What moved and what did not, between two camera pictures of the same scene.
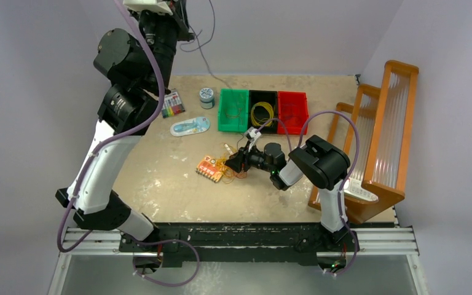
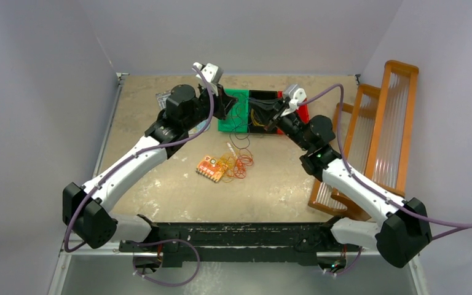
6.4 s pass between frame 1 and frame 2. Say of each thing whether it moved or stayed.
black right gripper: moved
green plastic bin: stayed
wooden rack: stayed
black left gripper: moved
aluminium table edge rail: stayed
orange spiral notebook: stayed
